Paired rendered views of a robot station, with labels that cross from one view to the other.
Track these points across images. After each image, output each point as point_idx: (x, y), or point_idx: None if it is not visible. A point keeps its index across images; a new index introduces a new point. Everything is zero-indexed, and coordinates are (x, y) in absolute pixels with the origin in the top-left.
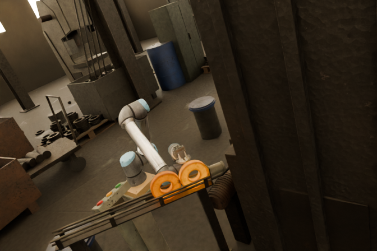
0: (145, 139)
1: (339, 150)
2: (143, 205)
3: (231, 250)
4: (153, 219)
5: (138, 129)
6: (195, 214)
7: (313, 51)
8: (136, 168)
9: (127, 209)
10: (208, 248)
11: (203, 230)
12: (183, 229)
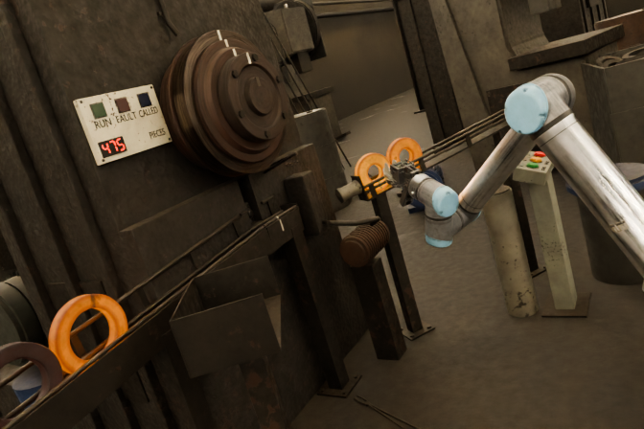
0: (494, 150)
1: None
2: (439, 160)
3: (410, 334)
4: (489, 231)
5: (509, 130)
6: (501, 369)
7: None
8: None
9: (441, 141)
10: (450, 334)
11: (469, 350)
12: (516, 344)
